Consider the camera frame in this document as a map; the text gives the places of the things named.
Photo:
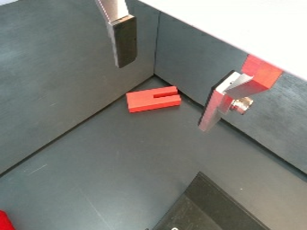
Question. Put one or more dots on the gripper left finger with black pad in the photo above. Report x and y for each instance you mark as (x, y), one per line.
(122, 29)

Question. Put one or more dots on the red shape-hole board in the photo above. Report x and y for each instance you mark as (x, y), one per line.
(6, 225)

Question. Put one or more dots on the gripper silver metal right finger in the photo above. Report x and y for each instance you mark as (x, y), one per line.
(230, 94)

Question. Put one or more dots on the black curved regrasp stand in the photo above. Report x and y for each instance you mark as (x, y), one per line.
(208, 208)

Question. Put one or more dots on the red double-square peg block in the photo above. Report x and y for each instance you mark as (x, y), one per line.
(153, 99)

